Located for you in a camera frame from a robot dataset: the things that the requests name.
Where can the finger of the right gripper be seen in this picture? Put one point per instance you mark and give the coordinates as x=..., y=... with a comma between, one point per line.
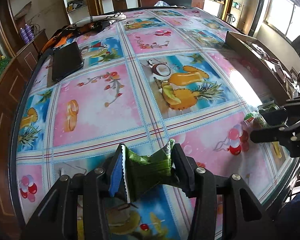
x=289, y=137
x=286, y=114

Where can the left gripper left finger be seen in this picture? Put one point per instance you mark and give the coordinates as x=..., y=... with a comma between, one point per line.
x=56, y=215

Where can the dark green snack bag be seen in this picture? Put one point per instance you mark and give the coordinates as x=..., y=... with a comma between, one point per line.
x=256, y=118

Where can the green pea snack bag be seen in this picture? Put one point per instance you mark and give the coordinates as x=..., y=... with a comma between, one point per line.
x=167, y=166

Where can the cardboard box tray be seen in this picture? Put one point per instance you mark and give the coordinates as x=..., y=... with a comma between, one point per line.
x=266, y=74

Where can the electric kettle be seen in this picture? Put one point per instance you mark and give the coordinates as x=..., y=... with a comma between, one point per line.
x=230, y=19

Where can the colourful plastic tablecloth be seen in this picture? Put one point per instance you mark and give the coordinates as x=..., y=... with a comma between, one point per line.
x=159, y=74

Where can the white plastic bag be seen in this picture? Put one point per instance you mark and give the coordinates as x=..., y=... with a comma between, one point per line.
x=163, y=4

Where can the purple bottles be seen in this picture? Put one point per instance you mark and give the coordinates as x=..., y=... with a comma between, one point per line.
x=26, y=34

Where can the patterned cloth bag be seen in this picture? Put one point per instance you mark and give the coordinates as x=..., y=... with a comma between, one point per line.
x=92, y=23

